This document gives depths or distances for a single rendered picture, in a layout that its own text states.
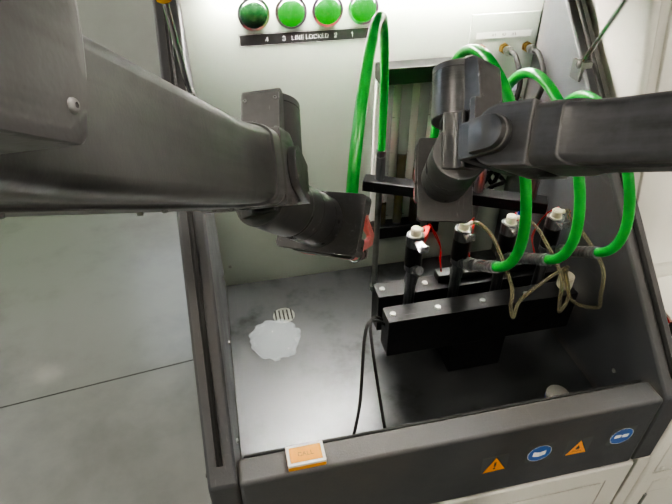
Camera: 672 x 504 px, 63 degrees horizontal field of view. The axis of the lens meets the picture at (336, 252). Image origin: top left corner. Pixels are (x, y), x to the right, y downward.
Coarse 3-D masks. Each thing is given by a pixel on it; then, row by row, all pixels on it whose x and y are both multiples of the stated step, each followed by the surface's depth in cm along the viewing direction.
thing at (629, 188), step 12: (576, 96) 79; (588, 96) 76; (540, 180) 93; (624, 180) 71; (624, 192) 72; (624, 204) 72; (624, 216) 72; (624, 228) 73; (624, 240) 74; (576, 252) 83; (588, 252) 80; (600, 252) 78; (612, 252) 76
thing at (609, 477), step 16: (624, 464) 90; (544, 480) 87; (560, 480) 88; (576, 480) 89; (592, 480) 90; (608, 480) 92; (480, 496) 85; (496, 496) 86; (512, 496) 87; (528, 496) 89; (544, 496) 90; (560, 496) 91; (576, 496) 93; (592, 496) 94; (608, 496) 96
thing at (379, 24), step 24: (384, 24) 75; (384, 48) 82; (360, 72) 62; (384, 72) 86; (360, 96) 60; (384, 96) 90; (360, 120) 60; (384, 120) 93; (360, 144) 60; (384, 144) 96
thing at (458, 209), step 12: (420, 144) 66; (432, 144) 66; (420, 156) 66; (420, 168) 65; (420, 180) 65; (420, 192) 65; (432, 192) 63; (444, 192) 60; (456, 192) 60; (468, 192) 65; (420, 204) 65; (432, 204) 65; (444, 204) 65; (456, 204) 65; (468, 204) 65; (420, 216) 65; (432, 216) 65; (444, 216) 65; (456, 216) 64; (468, 216) 64
